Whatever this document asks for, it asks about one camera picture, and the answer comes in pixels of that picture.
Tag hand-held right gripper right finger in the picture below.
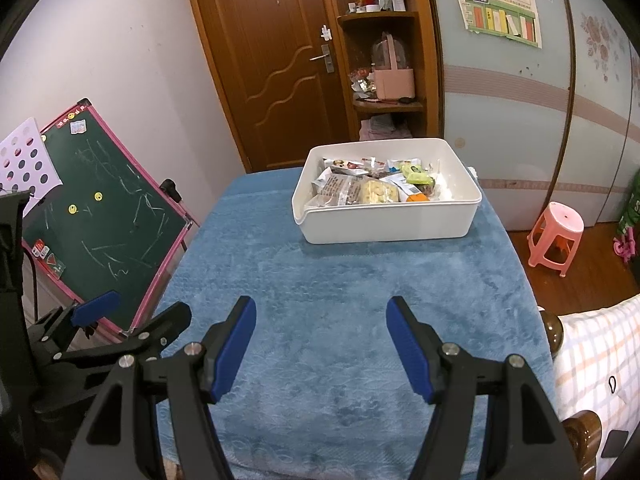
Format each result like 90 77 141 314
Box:
386 295 583 480

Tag green chalkboard with pink frame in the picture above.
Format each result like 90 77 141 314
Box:
20 99 193 336

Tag green printed bag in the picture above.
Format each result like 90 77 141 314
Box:
617 167 640 233

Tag checkered bed blanket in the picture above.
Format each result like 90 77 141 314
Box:
550 292 640 480

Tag red green card stickers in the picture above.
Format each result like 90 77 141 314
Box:
31 242 66 278

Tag clear brown biscuit packet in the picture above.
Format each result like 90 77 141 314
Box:
312 167 363 207

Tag red white nut picture packet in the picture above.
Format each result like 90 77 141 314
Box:
322 156 388 173

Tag brown wooden door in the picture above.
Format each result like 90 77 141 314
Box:
182 0 351 173

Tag pink plastic stool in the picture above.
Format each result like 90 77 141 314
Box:
526 201 585 278

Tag wooden corner shelf unit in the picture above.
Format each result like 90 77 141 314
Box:
322 0 446 143

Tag shiny packets on shelf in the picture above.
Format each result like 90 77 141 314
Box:
348 67 378 101

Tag green snack packet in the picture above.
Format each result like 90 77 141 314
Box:
400 162 433 186

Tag floral sliding wardrobe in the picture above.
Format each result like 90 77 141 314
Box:
420 0 640 233

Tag black flat device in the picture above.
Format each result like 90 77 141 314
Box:
601 429 628 458

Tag colourful wall poster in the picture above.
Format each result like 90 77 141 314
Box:
448 0 543 50

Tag yellow puffed rice cake packet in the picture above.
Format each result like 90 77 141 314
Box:
359 177 401 205

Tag pink basket with clear dome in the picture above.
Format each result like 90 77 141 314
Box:
371 32 416 100

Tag folded pink cloths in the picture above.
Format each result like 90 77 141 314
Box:
360 112 413 142

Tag white perforated sheet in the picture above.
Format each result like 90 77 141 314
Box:
0 117 63 196

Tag pink toy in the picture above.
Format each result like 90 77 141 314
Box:
612 230 640 263

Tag white plastic bin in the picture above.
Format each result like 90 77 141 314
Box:
291 137 483 246

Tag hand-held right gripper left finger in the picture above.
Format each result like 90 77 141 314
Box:
60 295 258 480

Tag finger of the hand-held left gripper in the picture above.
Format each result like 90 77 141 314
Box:
52 302 193 378
30 291 122 357

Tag wooden bed frame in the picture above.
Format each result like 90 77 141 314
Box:
541 310 606 480

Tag silver door handle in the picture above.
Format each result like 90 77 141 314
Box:
309 44 335 73

